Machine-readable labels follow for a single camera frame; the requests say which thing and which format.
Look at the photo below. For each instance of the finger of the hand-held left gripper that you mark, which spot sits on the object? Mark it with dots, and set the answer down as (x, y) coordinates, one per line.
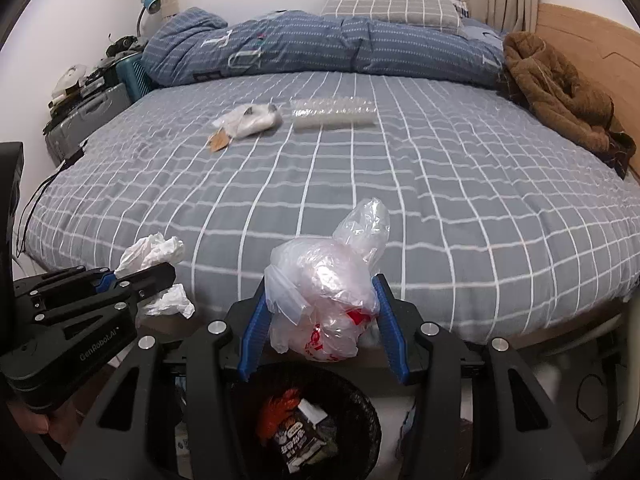
(102, 281)
(145, 282)

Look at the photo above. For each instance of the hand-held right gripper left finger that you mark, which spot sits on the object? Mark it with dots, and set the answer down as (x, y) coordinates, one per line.
(252, 335)

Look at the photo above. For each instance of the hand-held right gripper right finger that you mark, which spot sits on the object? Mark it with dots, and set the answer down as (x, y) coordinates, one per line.
(392, 335)

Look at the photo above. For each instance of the white tissue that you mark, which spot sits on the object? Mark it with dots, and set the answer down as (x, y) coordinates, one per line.
(150, 252)

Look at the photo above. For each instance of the clear plastic bag red print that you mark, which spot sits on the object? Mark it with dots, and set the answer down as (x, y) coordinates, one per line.
(320, 300)

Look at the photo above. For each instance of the black trash bin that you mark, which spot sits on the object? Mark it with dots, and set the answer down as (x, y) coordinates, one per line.
(350, 410)

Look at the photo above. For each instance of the small white box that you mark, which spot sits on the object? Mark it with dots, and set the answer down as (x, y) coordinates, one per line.
(315, 410)

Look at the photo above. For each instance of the person's left hand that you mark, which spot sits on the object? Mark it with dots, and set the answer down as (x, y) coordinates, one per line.
(47, 425)

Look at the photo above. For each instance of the grey checked bed sheet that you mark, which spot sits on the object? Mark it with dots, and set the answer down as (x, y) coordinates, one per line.
(400, 185)

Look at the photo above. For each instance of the brown paper tag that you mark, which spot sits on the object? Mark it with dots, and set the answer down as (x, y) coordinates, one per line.
(217, 142)

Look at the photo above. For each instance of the grey suitcase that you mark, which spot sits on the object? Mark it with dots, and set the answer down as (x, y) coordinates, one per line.
(85, 115)

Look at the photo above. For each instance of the white plastic bag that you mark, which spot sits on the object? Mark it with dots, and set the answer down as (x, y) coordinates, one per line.
(252, 120)

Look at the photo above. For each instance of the white round object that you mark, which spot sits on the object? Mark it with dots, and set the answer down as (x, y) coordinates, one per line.
(70, 77)

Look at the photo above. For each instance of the teal plastic crate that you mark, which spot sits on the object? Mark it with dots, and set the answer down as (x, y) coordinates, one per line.
(132, 75)

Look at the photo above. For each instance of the dark clutter heap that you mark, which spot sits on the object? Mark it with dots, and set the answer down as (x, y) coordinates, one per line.
(122, 45)

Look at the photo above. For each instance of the blue desk lamp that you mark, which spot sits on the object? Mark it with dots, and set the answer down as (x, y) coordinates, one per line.
(150, 5)

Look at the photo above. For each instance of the blue striped quilt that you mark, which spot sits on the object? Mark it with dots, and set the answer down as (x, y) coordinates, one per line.
(300, 45)

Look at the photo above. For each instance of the brown fleece jacket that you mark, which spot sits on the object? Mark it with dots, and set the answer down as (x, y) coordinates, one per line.
(550, 80)

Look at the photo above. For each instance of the grey checked pillow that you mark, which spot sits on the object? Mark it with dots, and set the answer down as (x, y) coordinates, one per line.
(390, 5)

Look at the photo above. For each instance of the wooden headboard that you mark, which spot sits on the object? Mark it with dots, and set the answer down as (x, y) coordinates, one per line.
(590, 35)

